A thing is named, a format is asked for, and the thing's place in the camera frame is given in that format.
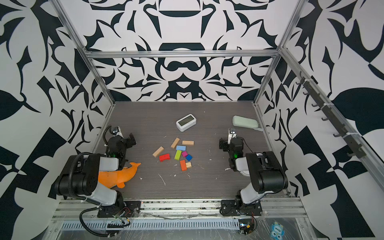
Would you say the light blue block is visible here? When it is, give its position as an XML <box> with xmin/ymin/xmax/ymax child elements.
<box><xmin>176</xmin><ymin>146</ymin><xmax>187</xmax><ymax>151</ymax></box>

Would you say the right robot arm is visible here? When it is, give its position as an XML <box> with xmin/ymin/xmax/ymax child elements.
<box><xmin>219</xmin><ymin>138</ymin><xmax>288</xmax><ymax>215</ymax></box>

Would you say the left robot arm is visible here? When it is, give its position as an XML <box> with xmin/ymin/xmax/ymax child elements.
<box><xmin>54</xmin><ymin>134</ymin><xmax>140</xmax><ymax>218</ymax></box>

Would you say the red block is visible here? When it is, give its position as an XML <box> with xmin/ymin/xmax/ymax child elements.
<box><xmin>159</xmin><ymin>154</ymin><xmax>171</xmax><ymax>162</ymax></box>

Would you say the orange block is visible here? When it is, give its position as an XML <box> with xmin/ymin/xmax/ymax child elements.
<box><xmin>180</xmin><ymin>160</ymin><xmax>188</xmax><ymax>171</ymax></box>

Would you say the lime green block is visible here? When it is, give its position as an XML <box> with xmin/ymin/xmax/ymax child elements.
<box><xmin>174</xmin><ymin>150</ymin><xmax>182</xmax><ymax>161</ymax></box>

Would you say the pale green case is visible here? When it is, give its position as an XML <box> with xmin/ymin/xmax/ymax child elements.
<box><xmin>232</xmin><ymin>116</ymin><xmax>263</xmax><ymax>132</ymax></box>

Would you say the orange toy whale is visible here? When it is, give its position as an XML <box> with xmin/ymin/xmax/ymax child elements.
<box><xmin>98</xmin><ymin>162</ymin><xmax>141</xmax><ymax>189</ymax></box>

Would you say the white digital clock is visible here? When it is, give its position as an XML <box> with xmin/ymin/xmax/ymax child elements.
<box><xmin>176</xmin><ymin>114</ymin><xmax>197</xmax><ymax>132</ymax></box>

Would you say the blue robot sticker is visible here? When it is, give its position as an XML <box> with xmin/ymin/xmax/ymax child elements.
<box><xmin>270</xmin><ymin>222</ymin><xmax>285</xmax><ymax>240</ymax></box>

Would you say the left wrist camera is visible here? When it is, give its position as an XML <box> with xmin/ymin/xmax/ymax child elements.
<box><xmin>110</xmin><ymin>127</ymin><xmax>124</xmax><ymax>138</ymax></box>

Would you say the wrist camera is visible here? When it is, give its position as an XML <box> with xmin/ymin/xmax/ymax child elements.
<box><xmin>228</xmin><ymin>128</ymin><xmax>237</xmax><ymax>142</ymax></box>
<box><xmin>110</xmin><ymin>127</ymin><xmax>124</xmax><ymax>138</ymax></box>

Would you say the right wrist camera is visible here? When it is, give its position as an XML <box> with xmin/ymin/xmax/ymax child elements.
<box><xmin>228</xmin><ymin>128</ymin><xmax>237</xmax><ymax>142</ymax></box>

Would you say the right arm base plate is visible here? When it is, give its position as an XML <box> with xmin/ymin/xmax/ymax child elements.
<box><xmin>220</xmin><ymin>200</ymin><xmax>263</xmax><ymax>217</ymax></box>

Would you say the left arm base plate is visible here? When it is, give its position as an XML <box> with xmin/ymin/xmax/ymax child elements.
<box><xmin>97</xmin><ymin>201</ymin><xmax>142</xmax><ymax>218</ymax></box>

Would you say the white slotted cable duct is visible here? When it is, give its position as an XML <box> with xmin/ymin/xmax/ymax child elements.
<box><xmin>59</xmin><ymin>218</ymin><xmax>241</xmax><ymax>231</ymax></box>

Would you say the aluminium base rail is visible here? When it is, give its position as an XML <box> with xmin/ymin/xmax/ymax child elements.
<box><xmin>53</xmin><ymin>197</ymin><xmax>308</xmax><ymax>220</ymax></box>

